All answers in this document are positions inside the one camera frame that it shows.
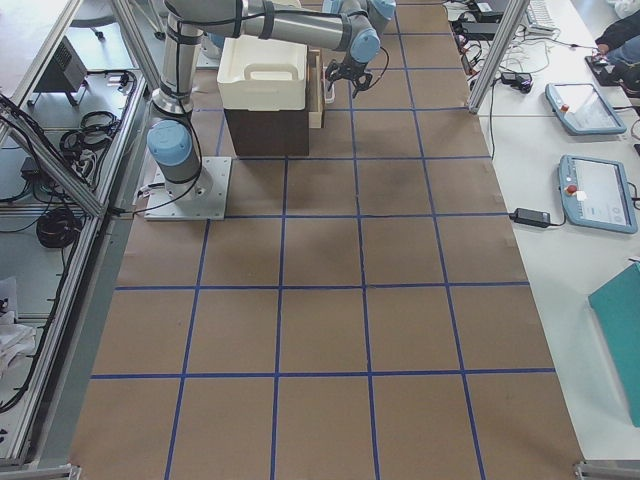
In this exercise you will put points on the black power adapter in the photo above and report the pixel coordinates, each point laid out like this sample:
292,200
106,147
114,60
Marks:
530,217

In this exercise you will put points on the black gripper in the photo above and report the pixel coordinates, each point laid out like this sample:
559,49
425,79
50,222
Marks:
351,69

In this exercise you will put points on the white plastic tray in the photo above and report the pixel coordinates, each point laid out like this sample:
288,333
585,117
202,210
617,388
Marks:
262,75

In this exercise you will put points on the blue teach pendant far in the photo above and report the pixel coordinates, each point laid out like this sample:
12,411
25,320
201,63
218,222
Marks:
583,110

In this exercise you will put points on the aluminium frame post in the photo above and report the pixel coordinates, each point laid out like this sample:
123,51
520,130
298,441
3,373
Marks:
512,17

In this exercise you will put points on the light wooden drawer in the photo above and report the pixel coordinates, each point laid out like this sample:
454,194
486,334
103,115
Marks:
315,94

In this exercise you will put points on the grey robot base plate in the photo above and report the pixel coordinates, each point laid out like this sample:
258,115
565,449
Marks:
192,201

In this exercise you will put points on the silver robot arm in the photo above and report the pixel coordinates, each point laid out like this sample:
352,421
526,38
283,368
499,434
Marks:
341,29

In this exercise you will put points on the blue teach pendant near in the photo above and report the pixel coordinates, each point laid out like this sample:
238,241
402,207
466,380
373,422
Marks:
595,194

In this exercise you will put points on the dark brown wooden cabinet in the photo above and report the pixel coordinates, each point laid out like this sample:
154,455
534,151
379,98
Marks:
269,133

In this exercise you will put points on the blue teach pendant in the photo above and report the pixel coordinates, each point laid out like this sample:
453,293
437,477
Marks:
583,110
595,194

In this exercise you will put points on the white drawer handle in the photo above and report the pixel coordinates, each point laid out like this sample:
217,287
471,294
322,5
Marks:
328,92

